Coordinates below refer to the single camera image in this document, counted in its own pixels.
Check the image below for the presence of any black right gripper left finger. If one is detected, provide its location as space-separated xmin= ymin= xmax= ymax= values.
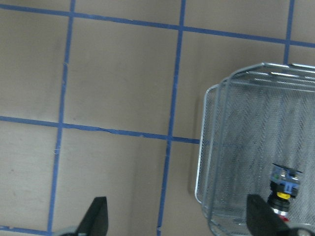
xmin=76 ymin=197 xmax=109 ymax=236

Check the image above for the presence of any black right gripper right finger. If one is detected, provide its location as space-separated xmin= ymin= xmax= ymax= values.
xmin=246 ymin=194 xmax=291 ymax=236

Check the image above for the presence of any red emergency stop button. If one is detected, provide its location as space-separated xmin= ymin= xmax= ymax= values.
xmin=267 ymin=163 xmax=303 ymax=222

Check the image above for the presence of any wire mesh shelf tray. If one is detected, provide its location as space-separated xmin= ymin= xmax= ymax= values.
xmin=195 ymin=62 xmax=315 ymax=236

